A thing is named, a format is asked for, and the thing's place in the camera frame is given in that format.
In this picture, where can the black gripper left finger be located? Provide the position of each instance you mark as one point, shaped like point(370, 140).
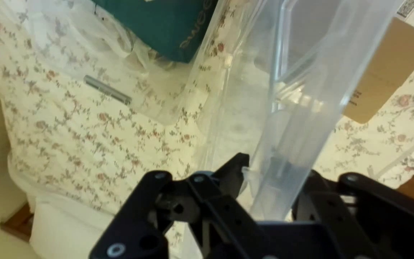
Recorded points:
point(231, 174)

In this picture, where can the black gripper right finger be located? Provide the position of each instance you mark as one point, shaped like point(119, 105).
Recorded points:
point(317, 201)

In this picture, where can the clear plastic tote lid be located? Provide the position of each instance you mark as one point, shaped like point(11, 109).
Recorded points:
point(271, 78)

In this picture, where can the floral bed cover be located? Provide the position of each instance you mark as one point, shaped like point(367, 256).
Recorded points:
point(78, 152)

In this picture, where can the dark green cloth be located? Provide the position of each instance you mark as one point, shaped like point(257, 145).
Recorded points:
point(172, 27)

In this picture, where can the brown cardboard box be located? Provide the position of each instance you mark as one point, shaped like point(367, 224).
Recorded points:
point(389, 69)

